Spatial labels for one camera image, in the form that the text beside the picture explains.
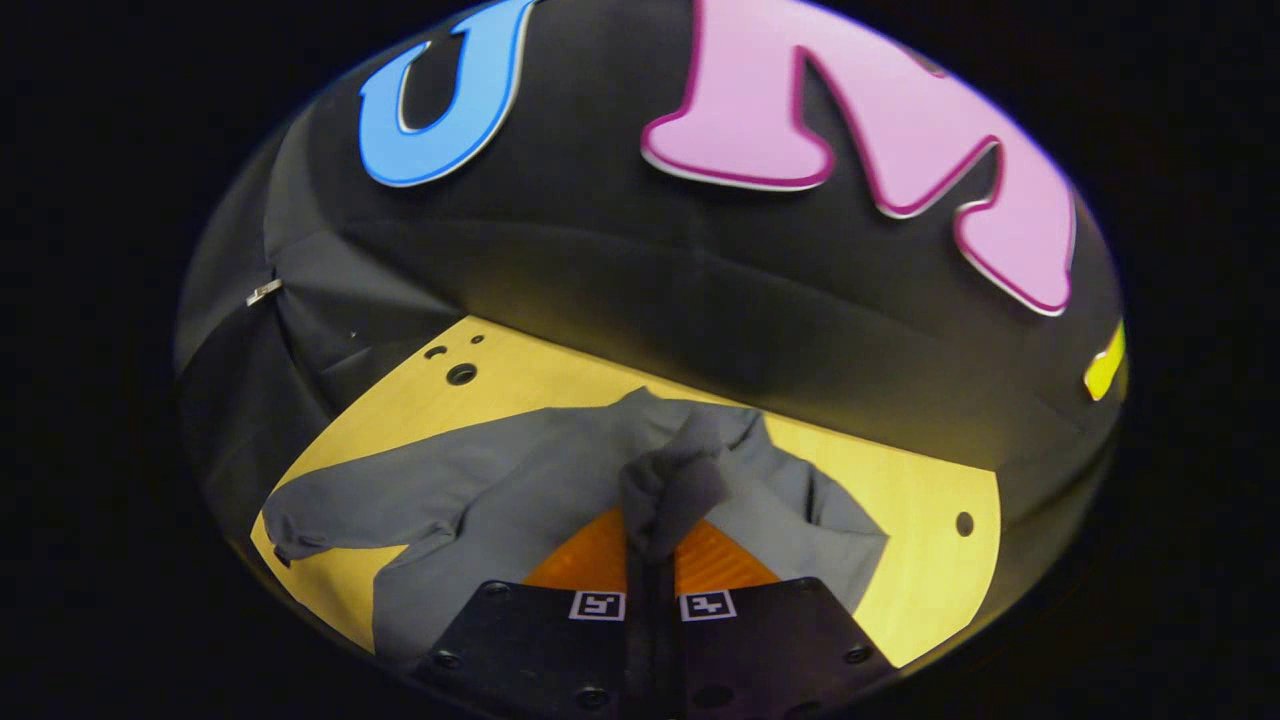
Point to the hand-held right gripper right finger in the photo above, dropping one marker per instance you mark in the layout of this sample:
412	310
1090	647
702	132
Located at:
665	640

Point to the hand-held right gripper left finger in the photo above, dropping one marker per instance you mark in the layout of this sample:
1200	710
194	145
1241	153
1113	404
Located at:
638	640

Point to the grey polo shirt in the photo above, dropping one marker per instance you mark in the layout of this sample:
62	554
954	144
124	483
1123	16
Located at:
520	490

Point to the small silver cloth clip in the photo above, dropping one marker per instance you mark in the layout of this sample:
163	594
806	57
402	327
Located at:
264	291

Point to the black backdrop cloth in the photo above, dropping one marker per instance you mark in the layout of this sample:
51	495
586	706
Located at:
700	290

